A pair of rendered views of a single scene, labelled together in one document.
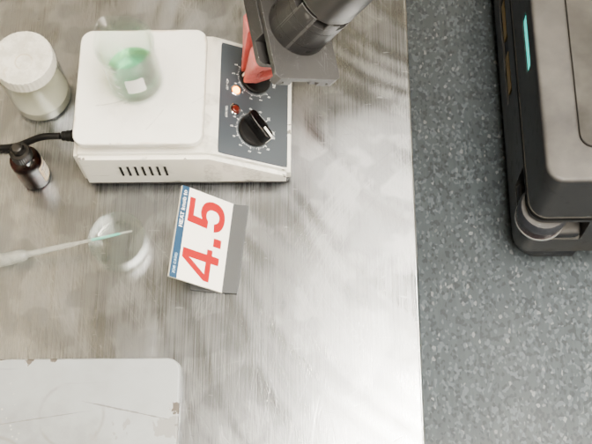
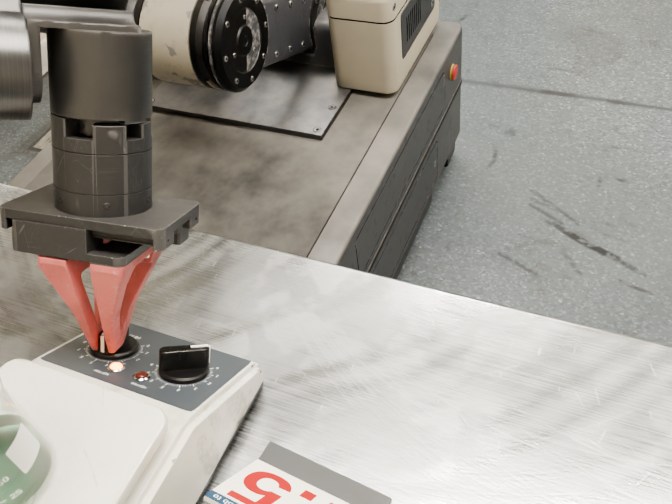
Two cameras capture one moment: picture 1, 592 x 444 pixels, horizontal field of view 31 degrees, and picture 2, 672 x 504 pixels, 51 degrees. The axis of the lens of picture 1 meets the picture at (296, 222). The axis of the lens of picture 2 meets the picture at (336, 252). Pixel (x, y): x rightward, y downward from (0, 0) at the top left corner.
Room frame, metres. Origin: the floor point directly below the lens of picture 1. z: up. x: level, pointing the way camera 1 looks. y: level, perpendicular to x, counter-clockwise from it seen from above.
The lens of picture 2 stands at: (0.24, 0.23, 1.18)
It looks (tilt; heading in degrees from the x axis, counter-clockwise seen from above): 47 degrees down; 295
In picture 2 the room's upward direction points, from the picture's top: 9 degrees counter-clockwise
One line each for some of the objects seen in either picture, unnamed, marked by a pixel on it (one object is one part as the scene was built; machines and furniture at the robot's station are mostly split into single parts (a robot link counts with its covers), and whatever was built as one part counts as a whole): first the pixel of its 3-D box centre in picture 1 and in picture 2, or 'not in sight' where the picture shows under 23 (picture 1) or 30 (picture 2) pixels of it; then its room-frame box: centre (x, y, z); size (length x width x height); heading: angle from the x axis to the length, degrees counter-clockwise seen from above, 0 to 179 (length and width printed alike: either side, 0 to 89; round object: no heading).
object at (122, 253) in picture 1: (118, 241); not in sight; (0.36, 0.17, 0.76); 0.06 x 0.06 x 0.02
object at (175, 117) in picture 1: (141, 87); (25, 475); (0.49, 0.13, 0.83); 0.12 x 0.12 x 0.01; 85
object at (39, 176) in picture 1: (25, 161); not in sight; (0.44, 0.25, 0.78); 0.03 x 0.03 x 0.07
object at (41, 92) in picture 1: (33, 77); not in sight; (0.53, 0.24, 0.79); 0.06 x 0.06 x 0.08
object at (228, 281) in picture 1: (209, 240); (300, 499); (0.35, 0.08, 0.77); 0.09 x 0.06 x 0.04; 169
